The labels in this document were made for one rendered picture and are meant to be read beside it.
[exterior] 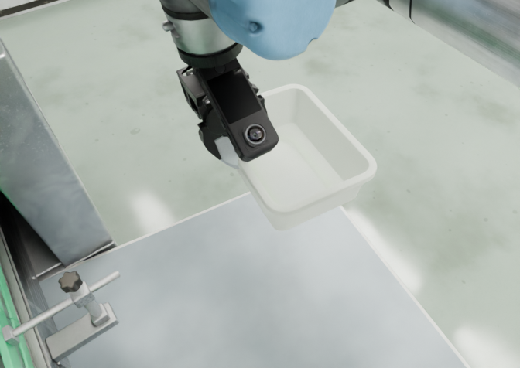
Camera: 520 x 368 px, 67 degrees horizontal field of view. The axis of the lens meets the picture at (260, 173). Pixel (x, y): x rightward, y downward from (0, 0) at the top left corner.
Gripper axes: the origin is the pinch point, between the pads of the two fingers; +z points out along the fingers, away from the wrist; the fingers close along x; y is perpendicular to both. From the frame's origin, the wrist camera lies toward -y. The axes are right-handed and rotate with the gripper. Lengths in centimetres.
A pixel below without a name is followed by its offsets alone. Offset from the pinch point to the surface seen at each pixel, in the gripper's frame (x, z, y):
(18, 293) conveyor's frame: 41.2, 18.2, 10.7
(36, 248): 42, 31, 28
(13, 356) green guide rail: 39.8, 10.9, -3.4
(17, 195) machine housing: 33.0, 6.6, 20.4
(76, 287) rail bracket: 28.5, 7.7, -0.5
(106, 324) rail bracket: 30.1, 21.3, -1.1
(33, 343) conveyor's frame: 40.4, 18.2, 0.7
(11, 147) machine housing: 28.5, -2.5, 20.8
